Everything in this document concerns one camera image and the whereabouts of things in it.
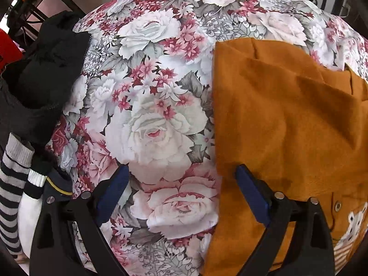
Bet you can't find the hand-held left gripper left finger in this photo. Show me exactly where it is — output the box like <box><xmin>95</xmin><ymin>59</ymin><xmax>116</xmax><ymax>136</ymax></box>
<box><xmin>29</xmin><ymin>164</ymin><xmax>130</xmax><ymax>276</ymax></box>

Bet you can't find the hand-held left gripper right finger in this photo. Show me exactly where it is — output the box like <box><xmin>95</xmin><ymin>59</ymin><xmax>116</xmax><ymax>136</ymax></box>
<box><xmin>234</xmin><ymin>164</ymin><xmax>335</xmax><ymax>276</ymax></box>

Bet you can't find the orange knit sweater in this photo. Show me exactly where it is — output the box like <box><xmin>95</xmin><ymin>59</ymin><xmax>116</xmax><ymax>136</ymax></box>
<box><xmin>201</xmin><ymin>37</ymin><xmax>368</xmax><ymax>276</ymax></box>

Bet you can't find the navy garment with yellow stripe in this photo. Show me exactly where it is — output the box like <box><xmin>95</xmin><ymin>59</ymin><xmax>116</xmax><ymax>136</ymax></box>
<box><xmin>43</xmin><ymin>167</ymin><xmax>74</xmax><ymax>204</ymax></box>

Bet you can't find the floral bed sheet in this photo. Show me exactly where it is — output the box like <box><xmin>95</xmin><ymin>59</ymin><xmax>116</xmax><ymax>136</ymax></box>
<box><xmin>47</xmin><ymin>0</ymin><xmax>368</xmax><ymax>276</ymax></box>

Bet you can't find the white garment with striped cuff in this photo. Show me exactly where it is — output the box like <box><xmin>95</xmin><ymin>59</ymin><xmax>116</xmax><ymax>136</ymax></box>
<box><xmin>17</xmin><ymin>168</ymin><xmax>48</xmax><ymax>265</ymax></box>

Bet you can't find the grey black striped sleeve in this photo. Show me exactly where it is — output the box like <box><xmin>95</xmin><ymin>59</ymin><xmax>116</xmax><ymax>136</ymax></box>
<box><xmin>0</xmin><ymin>132</ymin><xmax>35</xmax><ymax>259</ymax></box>

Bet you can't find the black jacket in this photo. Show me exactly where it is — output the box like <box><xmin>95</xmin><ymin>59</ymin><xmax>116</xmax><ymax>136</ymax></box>
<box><xmin>0</xmin><ymin>11</ymin><xmax>92</xmax><ymax>150</ymax></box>

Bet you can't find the red object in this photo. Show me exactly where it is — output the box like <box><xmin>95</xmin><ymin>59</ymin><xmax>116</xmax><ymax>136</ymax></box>
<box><xmin>0</xmin><ymin>26</ymin><xmax>23</xmax><ymax>66</ymax></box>

